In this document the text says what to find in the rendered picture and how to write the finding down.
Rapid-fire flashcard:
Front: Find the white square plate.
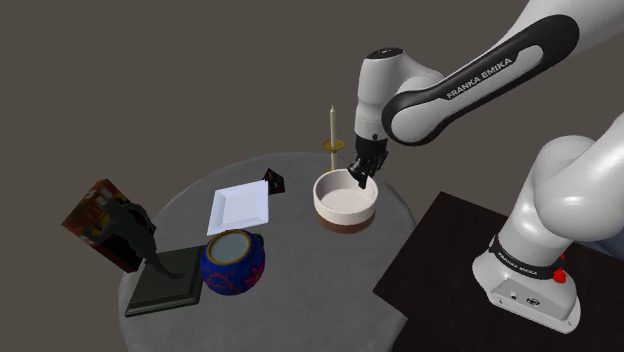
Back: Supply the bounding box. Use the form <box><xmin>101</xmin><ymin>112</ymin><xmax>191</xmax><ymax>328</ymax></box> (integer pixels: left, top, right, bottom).
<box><xmin>206</xmin><ymin>180</ymin><xmax>270</xmax><ymax>237</ymax></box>

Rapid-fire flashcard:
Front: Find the small black pyramid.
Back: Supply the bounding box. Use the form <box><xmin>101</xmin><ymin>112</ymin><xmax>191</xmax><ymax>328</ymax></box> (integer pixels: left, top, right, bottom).
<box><xmin>262</xmin><ymin>167</ymin><xmax>286</xmax><ymax>196</ymax></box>

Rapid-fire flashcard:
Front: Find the cream candle on brass holder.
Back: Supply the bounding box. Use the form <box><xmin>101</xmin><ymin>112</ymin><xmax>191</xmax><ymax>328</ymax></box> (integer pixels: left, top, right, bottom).
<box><xmin>323</xmin><ymin>104</ymin><xmax>345</xmax><ymax>173</ymax></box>

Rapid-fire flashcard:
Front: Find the blue patterned round pot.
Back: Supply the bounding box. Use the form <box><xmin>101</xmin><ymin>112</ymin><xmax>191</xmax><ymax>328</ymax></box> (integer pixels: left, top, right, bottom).
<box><xmin>199</xmin><ymin>229</ymin><xmax>267</xmax><ymax>297</ymax></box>

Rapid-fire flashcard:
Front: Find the round grey table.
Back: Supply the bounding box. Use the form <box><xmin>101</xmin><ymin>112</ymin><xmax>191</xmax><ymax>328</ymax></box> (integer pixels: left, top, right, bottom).
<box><xmin>118</xmin><ymin>151</ymin><xmax>418</xmax><ymax>352</ymax></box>

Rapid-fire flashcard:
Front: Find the dark robot stand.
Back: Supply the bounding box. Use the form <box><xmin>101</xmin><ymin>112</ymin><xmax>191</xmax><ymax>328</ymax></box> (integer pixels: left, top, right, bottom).
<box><xmin>372</xmin><ymin>191</ymin><xmax>624</xmax><ymax>352</ymax></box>

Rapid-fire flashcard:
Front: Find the dark figure statue on base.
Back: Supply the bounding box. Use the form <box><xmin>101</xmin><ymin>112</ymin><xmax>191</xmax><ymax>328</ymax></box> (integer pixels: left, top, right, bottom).
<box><xmin>99</xmin><ymin>197</ymin><xmax>205</xmax><ymax>319</ymax></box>

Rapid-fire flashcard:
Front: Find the red and black box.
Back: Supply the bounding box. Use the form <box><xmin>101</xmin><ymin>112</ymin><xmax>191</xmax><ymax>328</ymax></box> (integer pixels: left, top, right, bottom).
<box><xmin>61</xmin><ymin>178</ymin><xmax>157</xmax><ymax>274</ymax></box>

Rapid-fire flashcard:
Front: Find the white bowl with brown base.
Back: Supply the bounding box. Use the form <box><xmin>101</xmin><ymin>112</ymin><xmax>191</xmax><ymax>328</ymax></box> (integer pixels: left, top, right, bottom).
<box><xmin>312</xmin><ymin>168</ymin><xmax>379</xmax><ymax>234</ymax></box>

